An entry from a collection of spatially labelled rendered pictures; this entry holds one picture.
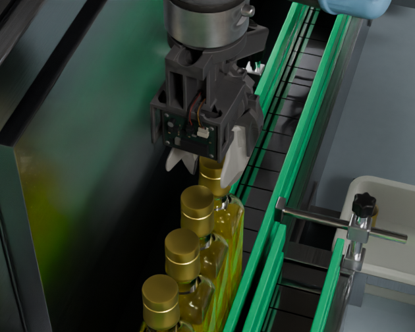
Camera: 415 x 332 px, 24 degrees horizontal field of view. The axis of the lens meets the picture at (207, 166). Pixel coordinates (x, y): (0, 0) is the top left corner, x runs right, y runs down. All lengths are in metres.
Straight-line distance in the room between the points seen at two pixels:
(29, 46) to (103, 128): 0.22
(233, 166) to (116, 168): 0.18
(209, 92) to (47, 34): 0.15
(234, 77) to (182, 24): 0.11
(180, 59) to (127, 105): 0.25
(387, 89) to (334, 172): 0.23
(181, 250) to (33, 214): 0.15
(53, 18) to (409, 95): 0.97
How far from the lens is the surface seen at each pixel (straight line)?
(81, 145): 0.96
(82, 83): 0.93
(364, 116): 1.66
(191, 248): 0.92
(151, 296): 0.89
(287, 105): 1.47
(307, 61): 1.55
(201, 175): 1.01
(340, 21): 1.50
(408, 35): 1.84
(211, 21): 0.81
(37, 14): 0.82
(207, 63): 0.83
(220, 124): 0.86
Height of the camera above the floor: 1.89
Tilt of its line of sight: 47 degrees down
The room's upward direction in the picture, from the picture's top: straight up
